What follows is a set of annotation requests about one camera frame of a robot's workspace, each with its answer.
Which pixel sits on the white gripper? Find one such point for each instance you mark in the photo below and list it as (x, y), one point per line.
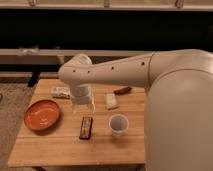
(81, 95)

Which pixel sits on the orange ceramic bowl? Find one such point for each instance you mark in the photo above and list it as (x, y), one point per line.
(41, 115)

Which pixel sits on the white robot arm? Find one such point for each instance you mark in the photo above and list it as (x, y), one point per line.
(178, 115)

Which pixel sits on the dark chocolate bar wrapper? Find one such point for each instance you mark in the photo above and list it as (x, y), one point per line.
(86, 127)

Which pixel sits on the white snack packet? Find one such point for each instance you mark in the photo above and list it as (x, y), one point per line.
(60, 92)

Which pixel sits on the white folded napkin packet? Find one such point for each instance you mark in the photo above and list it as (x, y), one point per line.
(111, 102)

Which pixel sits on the wooden cutting board table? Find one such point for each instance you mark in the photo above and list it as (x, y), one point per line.
(61, 145)

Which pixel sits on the brown sausage-shaped item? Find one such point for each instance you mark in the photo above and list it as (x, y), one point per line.
(122, 91)

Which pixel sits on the long metal shelf rail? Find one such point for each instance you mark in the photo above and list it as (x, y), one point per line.
(27, 56)

